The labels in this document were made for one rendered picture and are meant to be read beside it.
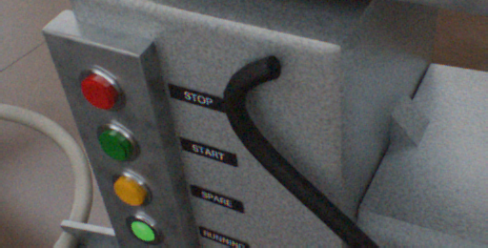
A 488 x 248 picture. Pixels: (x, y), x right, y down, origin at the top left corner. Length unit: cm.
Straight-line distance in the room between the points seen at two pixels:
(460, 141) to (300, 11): 20
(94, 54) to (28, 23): 300
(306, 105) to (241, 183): 11
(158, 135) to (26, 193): 213
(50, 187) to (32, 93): 56
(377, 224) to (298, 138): 10
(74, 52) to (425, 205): 26
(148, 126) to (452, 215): 22
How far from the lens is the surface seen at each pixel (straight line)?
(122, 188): 54
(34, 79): 308
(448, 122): 56
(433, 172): 52
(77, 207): 117
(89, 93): 48
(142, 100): 46
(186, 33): 42
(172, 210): 54
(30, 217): 251
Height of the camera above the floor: 179
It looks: 42 degrees down
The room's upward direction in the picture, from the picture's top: 7 degrees counter-clockwise
